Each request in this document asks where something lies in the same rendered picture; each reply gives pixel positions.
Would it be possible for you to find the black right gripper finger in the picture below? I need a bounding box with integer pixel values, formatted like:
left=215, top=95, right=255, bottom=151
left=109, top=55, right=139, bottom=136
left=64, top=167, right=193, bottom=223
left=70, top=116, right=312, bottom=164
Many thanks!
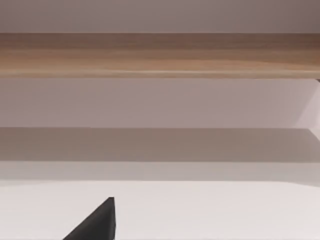
left=62, top=196, right=117, bottom=240

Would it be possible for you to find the wooden shelf board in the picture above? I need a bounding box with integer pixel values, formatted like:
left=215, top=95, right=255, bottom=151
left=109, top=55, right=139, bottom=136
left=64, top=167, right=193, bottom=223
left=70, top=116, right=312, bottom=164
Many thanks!
left=0, top=32, right=320, bottom=80

